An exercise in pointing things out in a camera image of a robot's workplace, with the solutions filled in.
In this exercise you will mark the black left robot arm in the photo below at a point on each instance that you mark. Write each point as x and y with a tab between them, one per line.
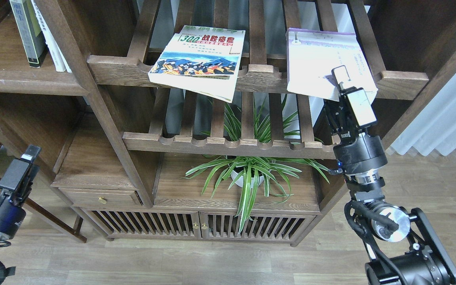
15	188

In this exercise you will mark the colourful cover paperback book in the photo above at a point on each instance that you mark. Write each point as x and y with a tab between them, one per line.
201	59

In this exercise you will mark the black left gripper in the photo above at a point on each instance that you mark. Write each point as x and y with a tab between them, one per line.
16	183

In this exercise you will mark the white curtain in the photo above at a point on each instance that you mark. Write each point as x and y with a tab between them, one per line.
434	129

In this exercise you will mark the white plant pot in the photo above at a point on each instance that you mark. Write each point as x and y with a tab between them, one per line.
238	178

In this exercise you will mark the brass drawer knob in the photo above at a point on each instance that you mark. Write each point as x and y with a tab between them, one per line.
102	200

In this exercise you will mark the green spider plant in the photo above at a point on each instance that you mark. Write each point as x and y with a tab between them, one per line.
277	171

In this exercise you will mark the white purple-edged book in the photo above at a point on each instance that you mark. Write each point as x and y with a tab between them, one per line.
311	57

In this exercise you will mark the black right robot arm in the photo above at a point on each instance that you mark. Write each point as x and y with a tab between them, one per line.
402	245

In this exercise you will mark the black and green book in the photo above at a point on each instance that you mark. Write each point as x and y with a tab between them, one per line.
31	34

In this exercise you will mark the white upright book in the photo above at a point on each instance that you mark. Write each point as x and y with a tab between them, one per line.
58	58

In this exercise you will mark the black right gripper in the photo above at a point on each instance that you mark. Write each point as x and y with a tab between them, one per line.
362	159

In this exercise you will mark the dark wooden bookshelf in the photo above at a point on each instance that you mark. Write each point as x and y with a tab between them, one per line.
102	127

